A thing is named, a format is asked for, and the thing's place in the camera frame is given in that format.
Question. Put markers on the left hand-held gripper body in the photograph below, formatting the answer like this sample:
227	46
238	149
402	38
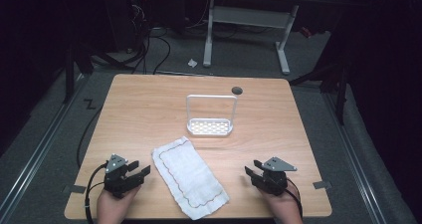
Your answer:
116	179

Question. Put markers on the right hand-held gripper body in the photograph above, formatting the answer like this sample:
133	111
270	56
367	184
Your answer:
273	179

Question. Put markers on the person's left hand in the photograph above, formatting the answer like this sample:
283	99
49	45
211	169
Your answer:
114	208

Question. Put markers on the grey tape piece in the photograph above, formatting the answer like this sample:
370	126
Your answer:
321	184
74	188

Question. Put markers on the white towel with red stitching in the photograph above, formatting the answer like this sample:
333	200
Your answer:
189	177

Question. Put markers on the white towel rack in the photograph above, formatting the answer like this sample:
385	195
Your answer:
209	127

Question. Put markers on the black round table grommet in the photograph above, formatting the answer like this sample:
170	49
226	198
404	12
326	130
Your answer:
237	90

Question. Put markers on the black metal stand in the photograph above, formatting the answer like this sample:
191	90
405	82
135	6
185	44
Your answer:
69	71
340	88

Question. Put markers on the crumpled white paper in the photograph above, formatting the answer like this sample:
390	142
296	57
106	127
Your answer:
192	63

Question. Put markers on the white-framed desk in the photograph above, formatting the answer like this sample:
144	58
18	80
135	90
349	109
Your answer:
252	18

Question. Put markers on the metal floor rail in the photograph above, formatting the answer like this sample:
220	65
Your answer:
36	157
356	157

